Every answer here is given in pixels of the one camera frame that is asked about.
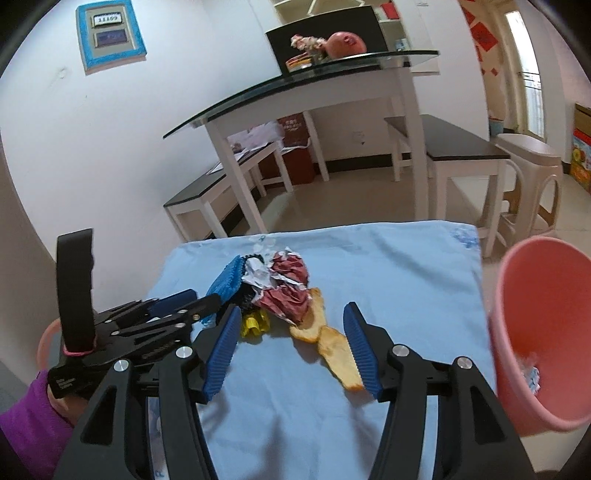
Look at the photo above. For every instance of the blue foam net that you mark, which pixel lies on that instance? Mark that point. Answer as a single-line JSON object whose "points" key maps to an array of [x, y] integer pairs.
{"points": [[226, 281]]}

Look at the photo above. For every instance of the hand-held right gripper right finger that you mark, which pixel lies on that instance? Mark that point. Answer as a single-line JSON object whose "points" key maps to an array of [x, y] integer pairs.
{"points": [[362, 355]]}

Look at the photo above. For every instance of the orange fruit peel piece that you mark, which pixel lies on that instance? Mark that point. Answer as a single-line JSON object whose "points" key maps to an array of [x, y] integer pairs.
{"points": [[339, 364], [307, 323]]}

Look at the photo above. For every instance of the beige plastic stool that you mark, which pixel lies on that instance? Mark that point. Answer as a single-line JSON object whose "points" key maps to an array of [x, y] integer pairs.
{"points": [[531, 150]]}

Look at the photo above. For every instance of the red cardboard box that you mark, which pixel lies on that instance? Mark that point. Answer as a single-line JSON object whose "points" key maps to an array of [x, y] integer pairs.
{"points": [[298, 166]]}

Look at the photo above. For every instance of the pink plastic basin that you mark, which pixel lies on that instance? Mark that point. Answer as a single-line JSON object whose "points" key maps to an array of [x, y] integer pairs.
{"points": [[545, 323]]}

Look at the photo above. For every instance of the person's left hand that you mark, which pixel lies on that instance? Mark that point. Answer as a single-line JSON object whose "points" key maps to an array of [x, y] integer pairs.
{"points": [[62, 408]]}

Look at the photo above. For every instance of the paper sheet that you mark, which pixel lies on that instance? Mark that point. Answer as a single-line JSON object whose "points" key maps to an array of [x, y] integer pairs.
{"points": [[251, 153]]}

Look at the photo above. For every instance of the person's left forearm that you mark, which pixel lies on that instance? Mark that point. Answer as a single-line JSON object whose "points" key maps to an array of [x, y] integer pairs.
{"points": [[27, 429]]}

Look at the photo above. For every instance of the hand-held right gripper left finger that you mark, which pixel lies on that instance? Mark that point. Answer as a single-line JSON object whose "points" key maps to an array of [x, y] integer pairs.
{"points": [[221, 355]]}

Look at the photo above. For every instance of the printed fruit carton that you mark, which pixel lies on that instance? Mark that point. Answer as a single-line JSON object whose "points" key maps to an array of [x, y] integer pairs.
{"points": [[582, 147]]}

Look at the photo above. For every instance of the small red box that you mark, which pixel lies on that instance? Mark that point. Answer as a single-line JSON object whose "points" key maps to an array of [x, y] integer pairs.
{"points": [[388, 10]]}

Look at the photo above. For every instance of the red paper banner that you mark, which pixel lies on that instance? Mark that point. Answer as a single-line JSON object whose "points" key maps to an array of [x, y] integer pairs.
{"points": [[468, 14]]}

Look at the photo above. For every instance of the black flat screen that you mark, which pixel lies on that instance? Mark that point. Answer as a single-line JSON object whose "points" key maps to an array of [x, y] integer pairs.
{"points": [[351, 23]]}

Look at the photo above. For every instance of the black foam net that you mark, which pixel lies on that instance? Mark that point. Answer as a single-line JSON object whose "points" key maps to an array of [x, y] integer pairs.
{"points": [[244, 295]]}

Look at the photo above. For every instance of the red-brown wrapper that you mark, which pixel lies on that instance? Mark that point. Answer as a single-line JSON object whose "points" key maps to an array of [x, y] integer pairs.
{"points": [[286, 302]]}

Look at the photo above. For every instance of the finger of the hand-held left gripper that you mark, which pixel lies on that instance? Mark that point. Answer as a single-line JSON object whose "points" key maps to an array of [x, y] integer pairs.
{"points": [[175, 300], [203, 307]]}

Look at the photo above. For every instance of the balcony door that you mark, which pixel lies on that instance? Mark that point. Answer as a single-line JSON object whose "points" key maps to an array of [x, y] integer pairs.
{"points": [[526, 69]]}

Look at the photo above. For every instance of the red pomegranate ornament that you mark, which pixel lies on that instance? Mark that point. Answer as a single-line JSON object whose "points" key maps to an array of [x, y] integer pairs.
{"points": [[346, 46]]}

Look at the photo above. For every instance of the blue floral cloth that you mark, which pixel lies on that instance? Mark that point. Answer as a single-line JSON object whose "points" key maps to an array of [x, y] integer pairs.
{"points": [[406, 286]]}

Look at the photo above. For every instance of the brown paper gift bag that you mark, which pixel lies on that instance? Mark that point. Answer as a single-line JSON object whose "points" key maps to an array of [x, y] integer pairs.
{"points": [[293, 131]]}

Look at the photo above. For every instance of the pale plastic bag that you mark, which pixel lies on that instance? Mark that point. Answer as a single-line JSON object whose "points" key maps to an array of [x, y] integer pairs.
{"points": [[258, 134]]}

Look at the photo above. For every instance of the yellow wrapper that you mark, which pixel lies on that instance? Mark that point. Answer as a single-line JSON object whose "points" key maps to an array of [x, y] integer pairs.
{"points": [[254, 323]]}

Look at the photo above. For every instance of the red tin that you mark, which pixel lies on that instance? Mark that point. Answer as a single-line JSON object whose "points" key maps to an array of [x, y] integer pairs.
{"points": [[298, 62]]}

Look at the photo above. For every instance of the blue-framed meter box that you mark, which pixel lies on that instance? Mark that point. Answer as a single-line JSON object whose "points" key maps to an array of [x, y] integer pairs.
{"points": [[87, 50]]}

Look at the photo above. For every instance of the glass-top white dining table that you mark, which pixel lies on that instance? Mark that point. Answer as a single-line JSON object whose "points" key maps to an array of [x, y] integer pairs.
{"points": [[300, 99]]}

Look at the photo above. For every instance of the dark-top white bench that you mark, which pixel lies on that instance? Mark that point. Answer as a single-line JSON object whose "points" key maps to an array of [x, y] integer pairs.
{"points": [[452, 143], [198, 191]]}

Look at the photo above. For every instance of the red diamond paper decoration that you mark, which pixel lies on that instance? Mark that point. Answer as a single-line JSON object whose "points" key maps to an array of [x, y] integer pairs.
{"points": [[485, 37]]}

